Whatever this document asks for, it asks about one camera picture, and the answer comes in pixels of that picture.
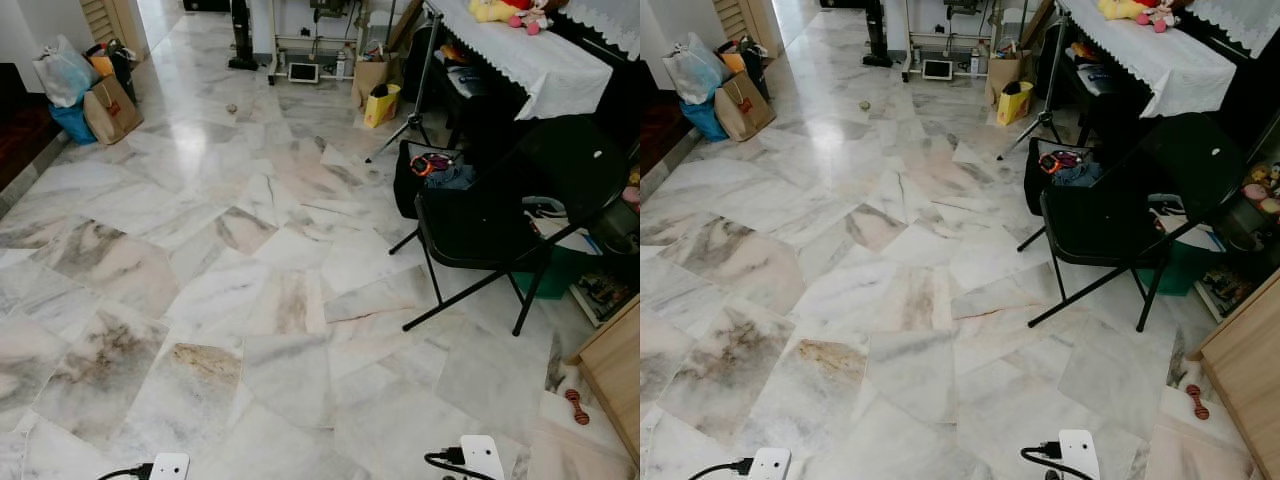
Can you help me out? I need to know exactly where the colourful book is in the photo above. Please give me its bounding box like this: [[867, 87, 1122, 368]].
[[1195, 265, 1256, 323], [568, 268, 638, 328]]

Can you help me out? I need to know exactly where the green box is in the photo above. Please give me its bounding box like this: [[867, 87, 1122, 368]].
[[1135, 240, 1216, 298], [513, 245, 593, 301]]

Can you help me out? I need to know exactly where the dark red mat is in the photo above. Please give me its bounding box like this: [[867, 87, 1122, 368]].
[[640, 90, 693, 179], [0, 63, 63, 191]]

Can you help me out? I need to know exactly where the light wooden cabinet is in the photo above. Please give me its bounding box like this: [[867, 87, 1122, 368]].
[[1197, 268, 1280, 480], [568, 295, 641, 466]]

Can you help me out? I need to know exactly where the blue bag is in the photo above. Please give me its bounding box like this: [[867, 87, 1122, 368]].
[[682, 97, 729, 142], [50, 100, 98, 146]]

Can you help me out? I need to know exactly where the black cabinet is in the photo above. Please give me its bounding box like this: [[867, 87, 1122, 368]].
[[1185, 20, 1280, 161], [545, 15, 641, 141]]

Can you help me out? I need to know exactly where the black folding chair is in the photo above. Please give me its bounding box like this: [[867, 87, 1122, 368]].
[[1017, 112, 1246, 334], [388, 113, 631, 337]]

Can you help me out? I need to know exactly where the printed brown paper bag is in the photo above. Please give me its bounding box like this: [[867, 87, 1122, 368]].
[[714, 72, 776, 142], [82, 75, 144, 146]]

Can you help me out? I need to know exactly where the white plastic bag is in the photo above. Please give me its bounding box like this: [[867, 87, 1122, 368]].
[[32, 35, 99, 109], [663, 32, 731, 106]]

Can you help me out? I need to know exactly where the table with white tablecloth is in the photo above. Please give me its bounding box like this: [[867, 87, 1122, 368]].
[[425, 0, 616, 121], [1058, 0, 1239, 119]]

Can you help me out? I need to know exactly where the white lace cloth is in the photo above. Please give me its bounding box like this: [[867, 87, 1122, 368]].
[[562, 0, 641, 61], [1185, 0, 1280, 59]]

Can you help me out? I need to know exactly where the black open bag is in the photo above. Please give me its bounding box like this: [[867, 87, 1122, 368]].
[[1024, 138, 1106, 216], [393, 140, 479, 221]]

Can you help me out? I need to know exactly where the pink and red plush toy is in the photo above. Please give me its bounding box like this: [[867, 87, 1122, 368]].
[[508, 0, 557, 37], [1135, 0, 1186, 34]]

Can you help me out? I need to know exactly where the wooden louvred door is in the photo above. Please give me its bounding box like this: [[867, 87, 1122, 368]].
[[712, 0, 786, 46], [78, 0, 151, 59]]

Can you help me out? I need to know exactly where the black tripod stand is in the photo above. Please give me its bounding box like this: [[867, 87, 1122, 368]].
[[997, 10, 1066, 161], [365, 10, 443, 164]]

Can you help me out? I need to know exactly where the yellow plush toy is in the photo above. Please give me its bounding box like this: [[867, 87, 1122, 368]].
[[468, 0, 521, 24], [1097, 0, 1151, 23]]

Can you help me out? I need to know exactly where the yellow paper bag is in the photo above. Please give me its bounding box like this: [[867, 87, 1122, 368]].
[[362, 83, 402, 129], [996, 80, 1035, 127]]

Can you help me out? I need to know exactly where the black upright vacuum cleaner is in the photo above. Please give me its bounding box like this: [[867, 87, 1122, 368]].
[[227, 0, 261, 71], [862, 0, 893, 68]]

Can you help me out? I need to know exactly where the plain brown paper bag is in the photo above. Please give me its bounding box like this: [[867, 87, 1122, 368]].
[[350, 52, 393, 109], [985, 50, 1026, 106]]

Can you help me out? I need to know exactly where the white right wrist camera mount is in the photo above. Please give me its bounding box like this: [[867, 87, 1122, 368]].
[[460, 435, 505, 480], [1058, 430, 1101, 480]]

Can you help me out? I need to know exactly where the white metal frame table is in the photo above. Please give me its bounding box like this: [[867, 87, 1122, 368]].
[[262, 0, 411, 86], [900, 0, 1041, 83]]

